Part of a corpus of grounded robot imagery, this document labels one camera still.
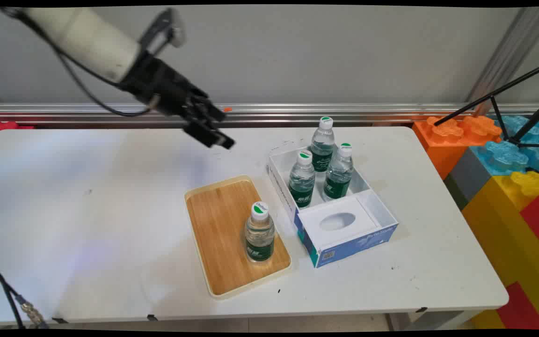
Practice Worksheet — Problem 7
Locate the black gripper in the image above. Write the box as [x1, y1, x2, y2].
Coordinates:
[120, 51, 236, 151]

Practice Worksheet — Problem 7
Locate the green label water bottle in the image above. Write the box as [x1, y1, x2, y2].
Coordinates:
[289, 150, 316, 209]
[244, 201, 276, 264]
[323, 143, 355, 201]
[310, 116, 335, 173]

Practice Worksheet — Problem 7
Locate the bamboo tray with cream rim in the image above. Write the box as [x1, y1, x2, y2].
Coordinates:
[184, 175, 292, 300]

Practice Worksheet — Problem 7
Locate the white and blue cardboard box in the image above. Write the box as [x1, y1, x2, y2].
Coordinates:
[266, 145, 399, 269]

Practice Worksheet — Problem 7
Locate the red toy block edge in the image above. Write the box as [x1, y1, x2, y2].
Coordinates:
[0, 121, 34, 143]

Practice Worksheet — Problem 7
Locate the orange giant toy block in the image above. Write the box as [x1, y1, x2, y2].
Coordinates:
[412, 115, 503, 181]

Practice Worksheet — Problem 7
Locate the grey giant toy block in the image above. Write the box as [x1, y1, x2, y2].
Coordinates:
[444, 147, 493, 211]

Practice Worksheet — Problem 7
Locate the black tripod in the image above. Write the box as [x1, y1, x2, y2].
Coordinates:
[433, 59, 539, 148]

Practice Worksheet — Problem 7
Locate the blue giant toy block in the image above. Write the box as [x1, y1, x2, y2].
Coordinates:
[470, 115, 539, 176]

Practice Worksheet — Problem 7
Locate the yellow giant toy block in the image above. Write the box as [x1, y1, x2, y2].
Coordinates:
[461, 171, 539, 330]

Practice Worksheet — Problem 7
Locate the small red giant toy block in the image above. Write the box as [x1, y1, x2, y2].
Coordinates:
[496, 281, 539, 330]

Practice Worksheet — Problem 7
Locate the aluminium rail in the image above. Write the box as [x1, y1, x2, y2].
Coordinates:
[0, 103, 539, 125]

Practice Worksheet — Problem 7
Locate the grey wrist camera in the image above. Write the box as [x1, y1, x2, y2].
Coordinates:
[138, 8, 187, 54]

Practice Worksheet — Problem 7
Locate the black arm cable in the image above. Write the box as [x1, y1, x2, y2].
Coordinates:
[0, 7, 152, 117]

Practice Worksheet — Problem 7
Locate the black cable with metal connector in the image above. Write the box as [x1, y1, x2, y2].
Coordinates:
[0, 261, 49, 329]

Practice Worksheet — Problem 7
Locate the thin black cable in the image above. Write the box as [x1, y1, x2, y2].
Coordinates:
[2, 283, 26, 329]

